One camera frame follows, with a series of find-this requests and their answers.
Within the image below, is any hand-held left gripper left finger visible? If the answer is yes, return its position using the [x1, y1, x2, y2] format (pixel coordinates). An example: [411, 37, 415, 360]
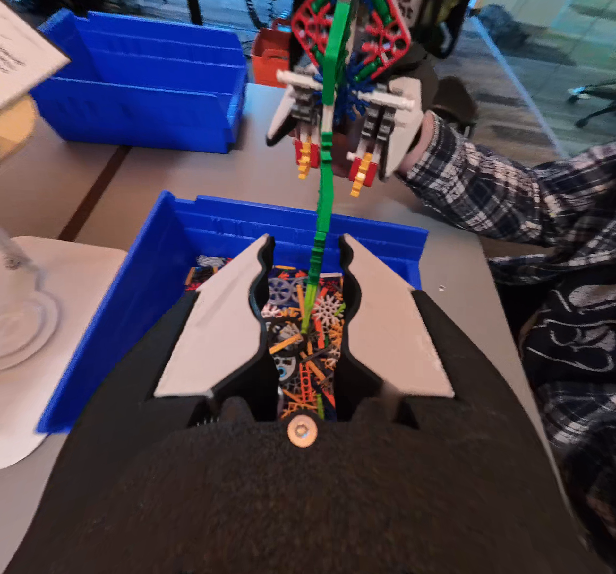
[153, 233, 280, 422]

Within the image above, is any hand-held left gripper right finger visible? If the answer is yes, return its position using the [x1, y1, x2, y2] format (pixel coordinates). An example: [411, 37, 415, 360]
[334, 233, 456, 422]

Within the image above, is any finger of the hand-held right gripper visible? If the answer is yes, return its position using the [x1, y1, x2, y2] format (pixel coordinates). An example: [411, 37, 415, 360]
[266, 87, 311, 147]
[378, 76, 425, 183]

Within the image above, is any blue plastic parts bin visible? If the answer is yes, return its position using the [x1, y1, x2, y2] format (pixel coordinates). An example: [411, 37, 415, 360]
[36, 190, 430, 436]

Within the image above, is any pile of colourful toy pieces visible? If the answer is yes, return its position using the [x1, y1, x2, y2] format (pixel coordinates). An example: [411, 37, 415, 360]
[184, 255, 346, 422]

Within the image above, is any colourful construction toy model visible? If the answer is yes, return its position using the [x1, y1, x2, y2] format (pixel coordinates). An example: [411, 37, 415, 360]
[276, 0, 470, 339]

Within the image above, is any person's right forearm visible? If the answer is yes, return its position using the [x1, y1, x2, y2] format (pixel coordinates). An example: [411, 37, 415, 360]
[397, 111, 616, 259]

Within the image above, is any person's right hand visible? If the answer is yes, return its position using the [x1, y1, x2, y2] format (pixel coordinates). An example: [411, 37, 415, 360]
[404, 114, 434, 173]

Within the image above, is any orange plastic bin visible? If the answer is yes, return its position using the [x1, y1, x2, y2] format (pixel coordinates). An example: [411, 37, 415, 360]
[250, 27, 293, 89]

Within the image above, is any black bag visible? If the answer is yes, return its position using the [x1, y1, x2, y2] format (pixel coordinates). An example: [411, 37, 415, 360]
[479, 3, 527, 52]

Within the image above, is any white instruction sheet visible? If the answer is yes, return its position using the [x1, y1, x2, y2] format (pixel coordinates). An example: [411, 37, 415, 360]
[0, 0, 73, 111]

